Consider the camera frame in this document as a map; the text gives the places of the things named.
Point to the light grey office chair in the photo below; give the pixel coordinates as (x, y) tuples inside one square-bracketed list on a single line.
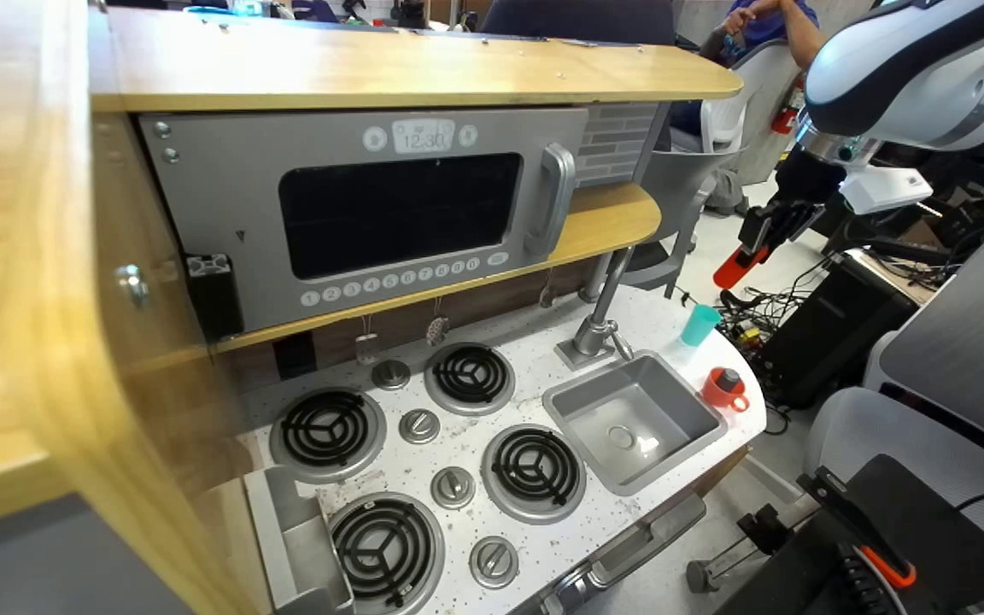
[(742, 124)]

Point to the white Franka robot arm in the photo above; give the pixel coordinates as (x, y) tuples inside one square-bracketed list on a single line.
[(923, 56)]

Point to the seated person in blue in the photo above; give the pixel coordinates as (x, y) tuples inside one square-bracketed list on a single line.
[(793, 29)]

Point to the dark grey chair backrest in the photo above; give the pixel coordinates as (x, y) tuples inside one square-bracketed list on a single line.
[(580, 18)]

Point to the red plastic cup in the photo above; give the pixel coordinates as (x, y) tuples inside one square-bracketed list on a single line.
[(726, 394)]

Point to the black equipment case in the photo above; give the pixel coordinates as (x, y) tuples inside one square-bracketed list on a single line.
[(835, 328)]

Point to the orange and black bar clamp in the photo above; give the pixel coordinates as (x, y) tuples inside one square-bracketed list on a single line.
[(891, 569)]

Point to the grey round stove knob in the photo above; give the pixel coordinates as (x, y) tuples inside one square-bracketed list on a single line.
[(453, 485), (392, 373), (417, 423), (494, 562)]

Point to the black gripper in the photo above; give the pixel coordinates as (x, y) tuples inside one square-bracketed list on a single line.
[(812, 181)]

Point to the grey toy sink basin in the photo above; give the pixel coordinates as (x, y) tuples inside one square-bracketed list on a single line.
[(633, 421)]

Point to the light blue plastic cup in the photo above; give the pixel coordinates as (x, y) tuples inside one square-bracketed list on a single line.
[(697, 327)]

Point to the black coil stove burner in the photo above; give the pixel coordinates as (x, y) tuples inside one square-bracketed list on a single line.
[(468, 378), (532, 464), (383, 551), (325, 427)]

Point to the wooden toy play kitchen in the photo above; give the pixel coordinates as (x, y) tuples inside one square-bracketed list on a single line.
[(288, 70)]

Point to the black mounting bracket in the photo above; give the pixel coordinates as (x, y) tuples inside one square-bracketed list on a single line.
[(209, 297)]

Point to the grey toy microwave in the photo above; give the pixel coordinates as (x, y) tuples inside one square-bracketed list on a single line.
[(242, 159)]

